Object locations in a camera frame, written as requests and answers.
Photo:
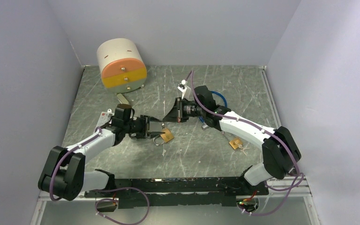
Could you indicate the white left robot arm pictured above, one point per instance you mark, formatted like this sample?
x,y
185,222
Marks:
x,y
64,175

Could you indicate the blue cable lock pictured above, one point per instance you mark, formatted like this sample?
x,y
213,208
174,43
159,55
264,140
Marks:
x,y
221,100

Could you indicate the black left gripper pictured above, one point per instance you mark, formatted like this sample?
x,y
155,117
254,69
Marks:
x,y
145,120

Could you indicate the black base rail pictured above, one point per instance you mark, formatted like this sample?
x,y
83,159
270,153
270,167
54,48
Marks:
x,y
225,191

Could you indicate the plastic packaging card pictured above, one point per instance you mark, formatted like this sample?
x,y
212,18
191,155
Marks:
x,y
104,117

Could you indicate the long shackle brass padlock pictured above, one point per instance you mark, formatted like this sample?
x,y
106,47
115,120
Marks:
x,y
235,143

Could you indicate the beige cylinder drawer box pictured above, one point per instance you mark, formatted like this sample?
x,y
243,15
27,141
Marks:
x,y
121,67

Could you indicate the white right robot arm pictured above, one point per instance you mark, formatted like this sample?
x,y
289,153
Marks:
x,y
279,149

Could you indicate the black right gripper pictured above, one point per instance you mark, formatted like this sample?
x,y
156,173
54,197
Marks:
x,y
176,114

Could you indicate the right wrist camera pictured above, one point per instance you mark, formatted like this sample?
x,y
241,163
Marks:
x,y
184,89

